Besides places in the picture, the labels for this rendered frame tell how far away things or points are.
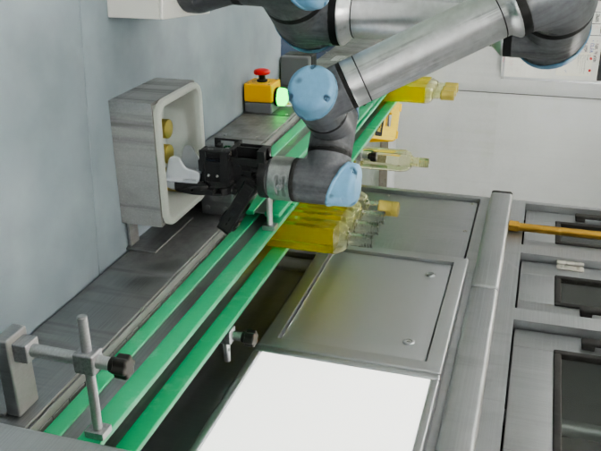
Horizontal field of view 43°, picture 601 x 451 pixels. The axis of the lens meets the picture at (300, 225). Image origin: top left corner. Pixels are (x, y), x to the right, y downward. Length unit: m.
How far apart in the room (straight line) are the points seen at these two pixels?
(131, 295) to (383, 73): 0.52
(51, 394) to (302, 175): 0.52
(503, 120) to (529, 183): 0.68
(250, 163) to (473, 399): 0.54
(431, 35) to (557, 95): 6.34
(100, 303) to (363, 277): 0.65
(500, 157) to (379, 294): 6.10
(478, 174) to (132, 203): 6.53
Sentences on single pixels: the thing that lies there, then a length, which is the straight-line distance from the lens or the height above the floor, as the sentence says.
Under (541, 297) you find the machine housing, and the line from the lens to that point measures 1.75.
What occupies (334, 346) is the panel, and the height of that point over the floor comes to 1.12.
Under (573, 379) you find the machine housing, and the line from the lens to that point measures 1.51.
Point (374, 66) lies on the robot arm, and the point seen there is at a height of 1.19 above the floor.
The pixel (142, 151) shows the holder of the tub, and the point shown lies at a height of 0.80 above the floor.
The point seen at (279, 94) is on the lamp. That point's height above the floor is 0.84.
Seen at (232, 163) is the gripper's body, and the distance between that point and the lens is 1.31.
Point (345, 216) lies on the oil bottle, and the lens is 1.59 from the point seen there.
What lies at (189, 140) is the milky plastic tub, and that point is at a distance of 1.45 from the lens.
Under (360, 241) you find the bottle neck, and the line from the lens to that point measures 1.55.
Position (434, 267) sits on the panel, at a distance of 1.74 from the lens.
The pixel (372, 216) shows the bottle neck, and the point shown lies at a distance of 1.65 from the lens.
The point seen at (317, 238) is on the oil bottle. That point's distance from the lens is 1.55.
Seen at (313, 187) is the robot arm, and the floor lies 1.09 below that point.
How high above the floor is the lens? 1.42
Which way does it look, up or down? 16 degrees down
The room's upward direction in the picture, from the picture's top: 97 degrees clockwise
